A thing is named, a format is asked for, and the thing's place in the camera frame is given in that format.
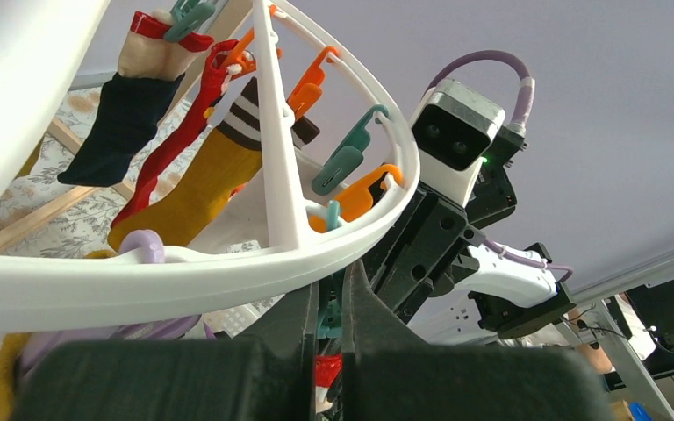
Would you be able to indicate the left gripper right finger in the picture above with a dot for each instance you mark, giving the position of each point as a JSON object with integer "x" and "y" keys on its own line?
{"x": 390, "y": 373}

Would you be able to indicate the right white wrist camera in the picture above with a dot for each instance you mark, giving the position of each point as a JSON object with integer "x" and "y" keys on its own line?
{"x": 453, "y": 127}

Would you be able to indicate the floral table mat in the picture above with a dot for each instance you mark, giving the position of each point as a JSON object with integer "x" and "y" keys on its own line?
{"x": 85, "y": 227}

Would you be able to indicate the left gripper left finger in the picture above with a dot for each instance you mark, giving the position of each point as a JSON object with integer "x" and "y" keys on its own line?
{"x": 264, "y": 373}

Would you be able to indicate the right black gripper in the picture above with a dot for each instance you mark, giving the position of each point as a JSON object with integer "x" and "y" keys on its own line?
{"x": 411, "y": 261}

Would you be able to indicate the white plastic basket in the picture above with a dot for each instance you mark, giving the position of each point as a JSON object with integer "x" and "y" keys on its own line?
{"x": 230, "y": 322}

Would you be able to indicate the teal clothespin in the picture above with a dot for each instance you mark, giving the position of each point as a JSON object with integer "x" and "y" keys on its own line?
{"x": 330, "y": 288}

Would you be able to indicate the santa sock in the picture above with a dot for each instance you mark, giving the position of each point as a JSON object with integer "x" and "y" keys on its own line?
{"x": 327, "y": 370}

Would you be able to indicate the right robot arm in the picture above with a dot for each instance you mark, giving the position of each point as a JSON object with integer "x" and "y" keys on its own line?
{"x": 499, "y": 293}

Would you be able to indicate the white round clip hanger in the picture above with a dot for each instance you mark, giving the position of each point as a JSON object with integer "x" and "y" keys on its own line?
{"x": 46, "y": 294}

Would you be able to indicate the wooden drying rack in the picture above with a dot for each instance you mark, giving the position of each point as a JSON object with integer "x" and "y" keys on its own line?
{"x": 231, "y": 16}

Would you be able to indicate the mustard hanging sock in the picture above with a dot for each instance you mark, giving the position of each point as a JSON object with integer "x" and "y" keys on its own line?
{"x": 229, "y": 157}

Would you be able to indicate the navy hanging sock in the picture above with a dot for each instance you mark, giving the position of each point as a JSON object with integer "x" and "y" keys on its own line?
{"x": 132, "y": 103}

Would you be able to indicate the red hanging sock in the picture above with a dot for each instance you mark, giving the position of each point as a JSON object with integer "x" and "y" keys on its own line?
{"x": 227, "y": 60}

